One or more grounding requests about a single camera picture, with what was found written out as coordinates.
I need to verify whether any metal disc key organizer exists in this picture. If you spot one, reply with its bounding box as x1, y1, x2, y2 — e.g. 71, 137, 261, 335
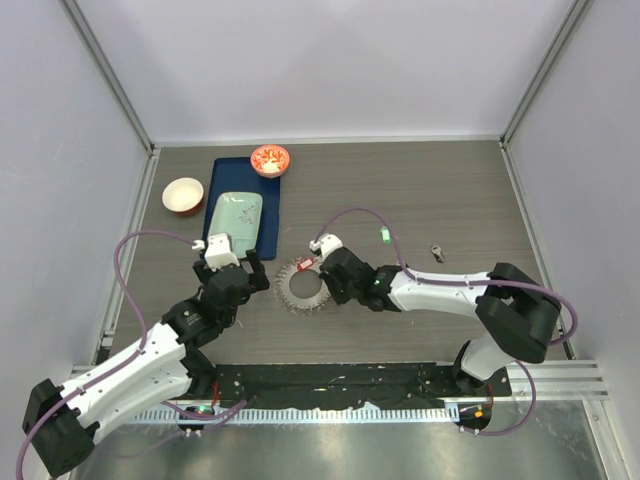
273, 256, 331, 315

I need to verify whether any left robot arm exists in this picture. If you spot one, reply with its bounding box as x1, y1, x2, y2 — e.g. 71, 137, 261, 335
22, 250, 269, 477

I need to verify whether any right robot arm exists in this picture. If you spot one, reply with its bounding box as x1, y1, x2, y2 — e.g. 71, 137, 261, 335
320, 247, 561, 395

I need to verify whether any green key tag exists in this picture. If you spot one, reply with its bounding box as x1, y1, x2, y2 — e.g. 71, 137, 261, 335
380, 226, 392, 244

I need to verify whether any light green rectangular plate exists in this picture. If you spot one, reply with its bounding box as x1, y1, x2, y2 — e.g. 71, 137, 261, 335
205, 192, 263, 258

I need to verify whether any white and red bowl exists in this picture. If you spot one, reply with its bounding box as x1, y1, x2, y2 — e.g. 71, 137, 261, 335
161, 177, 205, 216

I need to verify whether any black-head key far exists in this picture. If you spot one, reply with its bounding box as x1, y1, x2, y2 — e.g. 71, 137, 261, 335
430, 244, 445, 263

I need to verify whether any blue tray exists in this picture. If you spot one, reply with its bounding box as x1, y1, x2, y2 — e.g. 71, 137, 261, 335
202, 157, 281, 261

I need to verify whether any red patterned bowl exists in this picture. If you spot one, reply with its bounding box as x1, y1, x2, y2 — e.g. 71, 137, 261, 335
250, 144, 290, 178

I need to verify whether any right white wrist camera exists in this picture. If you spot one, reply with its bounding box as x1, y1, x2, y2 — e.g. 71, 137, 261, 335
309, 233, 343, 262

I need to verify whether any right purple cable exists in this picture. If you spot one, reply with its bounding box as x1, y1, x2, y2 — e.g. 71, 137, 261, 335
314, 206, 579, 346

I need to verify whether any purple cable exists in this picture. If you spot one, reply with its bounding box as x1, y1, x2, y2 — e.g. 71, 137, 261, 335
314, 206, 579, 346
14, 229, 206, 480

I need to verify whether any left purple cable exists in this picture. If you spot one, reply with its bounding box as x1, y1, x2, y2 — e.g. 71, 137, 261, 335
14, 229, 206, 480

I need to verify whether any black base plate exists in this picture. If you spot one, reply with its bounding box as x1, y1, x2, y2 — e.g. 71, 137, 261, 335
216, 362, 512, 411

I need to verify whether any slotted cable duct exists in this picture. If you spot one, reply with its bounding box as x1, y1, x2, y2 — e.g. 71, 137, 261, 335
128, 403, 459, 426

